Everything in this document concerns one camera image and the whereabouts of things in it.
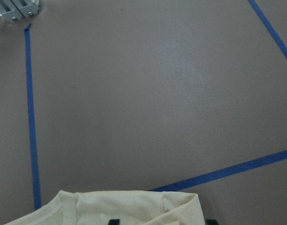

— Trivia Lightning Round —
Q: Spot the aluminium frame post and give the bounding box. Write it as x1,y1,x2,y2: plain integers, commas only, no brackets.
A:
0,0,41,23

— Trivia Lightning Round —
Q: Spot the beige long-sleeve printed shirt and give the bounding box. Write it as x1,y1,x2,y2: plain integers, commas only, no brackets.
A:
10,190,205,225

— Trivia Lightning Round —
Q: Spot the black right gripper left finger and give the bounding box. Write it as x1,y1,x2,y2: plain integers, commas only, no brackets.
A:
108,219,120,225

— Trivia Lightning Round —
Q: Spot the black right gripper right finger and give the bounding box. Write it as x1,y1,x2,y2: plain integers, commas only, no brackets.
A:
206,219,219,225

